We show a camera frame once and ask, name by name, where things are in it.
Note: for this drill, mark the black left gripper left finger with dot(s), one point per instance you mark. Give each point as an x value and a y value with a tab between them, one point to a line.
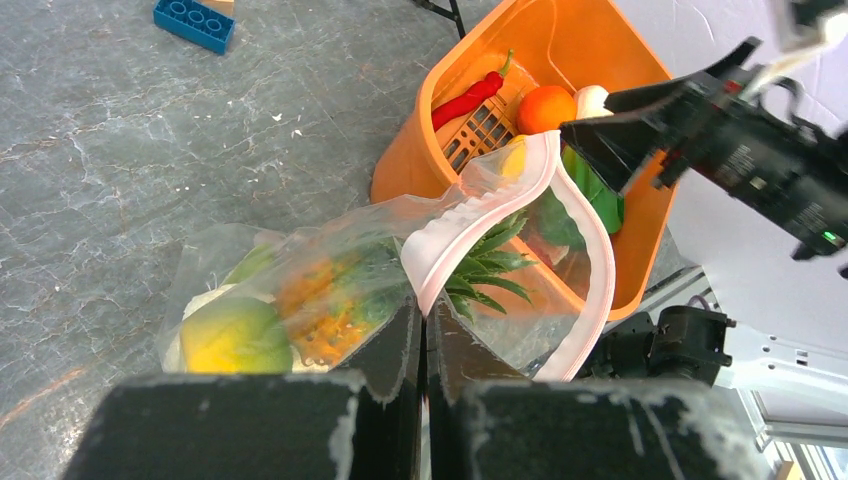
360	420

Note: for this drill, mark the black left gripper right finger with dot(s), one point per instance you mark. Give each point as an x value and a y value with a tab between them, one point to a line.
645	406

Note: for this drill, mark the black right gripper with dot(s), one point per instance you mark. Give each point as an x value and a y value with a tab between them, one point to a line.
790	172

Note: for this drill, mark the toy orange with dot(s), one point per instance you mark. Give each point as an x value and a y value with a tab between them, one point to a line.
545	108

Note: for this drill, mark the toy pineapple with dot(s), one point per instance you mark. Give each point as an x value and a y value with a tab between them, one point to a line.
332	307

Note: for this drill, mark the toy lemon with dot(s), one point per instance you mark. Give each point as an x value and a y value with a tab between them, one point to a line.
235	335

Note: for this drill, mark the clear pink-dotted zip bag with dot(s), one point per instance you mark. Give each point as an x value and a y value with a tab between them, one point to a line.
512	247

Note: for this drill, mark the yellow toy banana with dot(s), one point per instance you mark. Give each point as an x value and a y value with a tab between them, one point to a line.
514	164

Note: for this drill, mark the toy bok choy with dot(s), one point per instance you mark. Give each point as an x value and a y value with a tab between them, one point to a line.
607	204

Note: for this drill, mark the orange plastic bin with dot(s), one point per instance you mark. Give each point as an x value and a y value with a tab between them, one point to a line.
568	43

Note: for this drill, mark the red toy chili pepper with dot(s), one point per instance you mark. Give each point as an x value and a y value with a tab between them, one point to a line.
473	97

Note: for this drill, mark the tan plastic toy crate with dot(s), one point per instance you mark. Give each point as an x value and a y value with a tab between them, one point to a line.
489	127

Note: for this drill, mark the small wooden cube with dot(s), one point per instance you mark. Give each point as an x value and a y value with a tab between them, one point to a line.
225	7

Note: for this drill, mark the blue lego brick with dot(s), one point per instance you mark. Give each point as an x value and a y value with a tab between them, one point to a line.
195	22

